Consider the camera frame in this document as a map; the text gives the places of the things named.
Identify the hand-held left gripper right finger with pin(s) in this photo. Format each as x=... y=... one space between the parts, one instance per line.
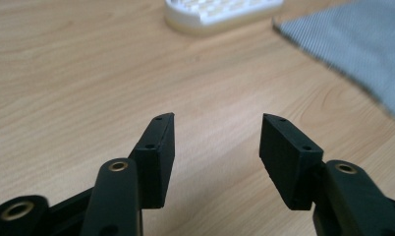
x=289 y=164

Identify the grey woven cloth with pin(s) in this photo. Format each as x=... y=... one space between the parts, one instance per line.
x=352 y=46

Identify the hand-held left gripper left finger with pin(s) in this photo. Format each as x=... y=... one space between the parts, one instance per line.
x=154 y=170

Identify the white perforated plastic tray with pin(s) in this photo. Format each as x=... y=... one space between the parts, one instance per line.
x=215 y=13

